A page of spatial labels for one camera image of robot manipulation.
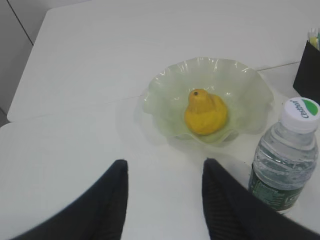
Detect black square pen holder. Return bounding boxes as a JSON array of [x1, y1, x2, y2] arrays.
[[293, 41, 320, 104]]

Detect green utility knife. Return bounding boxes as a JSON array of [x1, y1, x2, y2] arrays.
[[316, 32, 320, 51]]

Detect yellow utility knife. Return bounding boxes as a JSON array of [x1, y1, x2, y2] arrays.
[[307, 28, 320, 50]]

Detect yellow pear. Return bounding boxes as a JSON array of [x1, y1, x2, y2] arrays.
[[184, 88, 228, 136]]

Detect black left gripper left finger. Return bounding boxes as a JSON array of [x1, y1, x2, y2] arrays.
[[16, 159, 129, 240]]

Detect pale green wavy plate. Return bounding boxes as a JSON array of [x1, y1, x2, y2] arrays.
[[143, 57, 274, 145]]

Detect clear water bottle green label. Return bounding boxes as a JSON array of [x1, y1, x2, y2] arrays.
[[248, 97, 320, 213]]

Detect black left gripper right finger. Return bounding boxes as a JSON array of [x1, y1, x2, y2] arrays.
[[201, 158, 320, 240]]

